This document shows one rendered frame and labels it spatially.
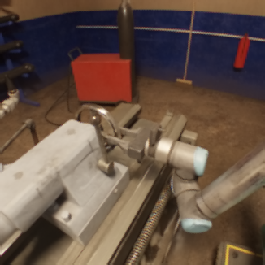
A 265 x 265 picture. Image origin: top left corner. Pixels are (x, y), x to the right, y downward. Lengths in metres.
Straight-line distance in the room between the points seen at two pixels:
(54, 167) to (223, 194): 0.47
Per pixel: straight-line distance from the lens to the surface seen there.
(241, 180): 0.53
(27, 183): 0.56
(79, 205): 0.66
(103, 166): 0.66
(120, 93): 2.85
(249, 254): 1.43
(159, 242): 1.22
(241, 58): 3.51
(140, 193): 0.84
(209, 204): 0.58
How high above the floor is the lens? 1.54
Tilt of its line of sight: 38 degrees down
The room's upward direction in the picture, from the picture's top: 2 degrees counter-clockwise
